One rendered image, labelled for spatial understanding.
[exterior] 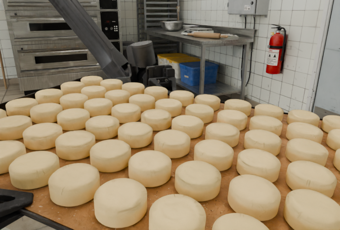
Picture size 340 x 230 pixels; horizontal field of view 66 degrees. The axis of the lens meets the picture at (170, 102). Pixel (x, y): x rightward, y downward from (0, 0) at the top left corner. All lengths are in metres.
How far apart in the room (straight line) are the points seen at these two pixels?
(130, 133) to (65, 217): 0.14
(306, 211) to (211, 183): 0.09
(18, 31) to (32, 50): 0.28
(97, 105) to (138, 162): 0.19
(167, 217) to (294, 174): 0.16
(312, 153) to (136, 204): 0.23
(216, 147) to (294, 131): 0.14
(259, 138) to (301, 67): 2.64
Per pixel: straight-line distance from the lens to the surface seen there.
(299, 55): 3.02
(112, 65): 0.75
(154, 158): 0.31
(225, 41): 3.13
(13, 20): 4.09
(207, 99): 0.52
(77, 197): 0.28
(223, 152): 0.34
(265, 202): 0.28
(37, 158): 0.34
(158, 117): 0.42
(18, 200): 0.31
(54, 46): 4.13
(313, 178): 0.33
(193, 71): 3.52
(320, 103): 2.96
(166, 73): 0.65
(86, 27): 0.77
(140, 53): 0.70
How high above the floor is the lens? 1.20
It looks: 19 degrees down
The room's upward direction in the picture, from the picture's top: straight up
